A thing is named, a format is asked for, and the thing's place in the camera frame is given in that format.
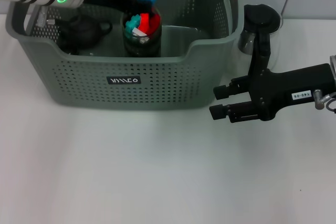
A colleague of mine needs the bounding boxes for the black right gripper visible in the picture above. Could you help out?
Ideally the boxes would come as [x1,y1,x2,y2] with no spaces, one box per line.
[208,62,336,124]

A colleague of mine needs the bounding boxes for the bright red toy brick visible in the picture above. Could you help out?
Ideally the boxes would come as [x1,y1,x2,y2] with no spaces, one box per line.
[139,13,152,32]

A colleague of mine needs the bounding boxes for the teal toy brick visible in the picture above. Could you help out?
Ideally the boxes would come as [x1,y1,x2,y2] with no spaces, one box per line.
[124,15,142,34]

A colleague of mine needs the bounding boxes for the grey perforated storage basket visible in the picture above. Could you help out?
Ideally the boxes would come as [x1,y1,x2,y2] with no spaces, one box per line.
[5,0,245,111]

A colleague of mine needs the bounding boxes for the black teapot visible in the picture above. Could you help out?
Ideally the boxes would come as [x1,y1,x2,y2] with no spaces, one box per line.
[59,15,113,50]

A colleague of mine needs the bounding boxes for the glass coffee pot black handle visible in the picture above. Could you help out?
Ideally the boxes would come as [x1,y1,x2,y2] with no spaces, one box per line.
[237,3,284,74]

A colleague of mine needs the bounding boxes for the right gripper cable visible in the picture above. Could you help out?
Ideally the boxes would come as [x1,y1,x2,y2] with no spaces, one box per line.
[313,89,336,113]

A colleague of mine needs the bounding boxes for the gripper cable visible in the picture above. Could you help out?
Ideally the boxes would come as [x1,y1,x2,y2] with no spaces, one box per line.
[313,89,336,113]
[36,6,56,27]

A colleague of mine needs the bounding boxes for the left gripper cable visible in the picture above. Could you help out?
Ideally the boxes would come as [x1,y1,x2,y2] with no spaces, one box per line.
[36,6,56,27]

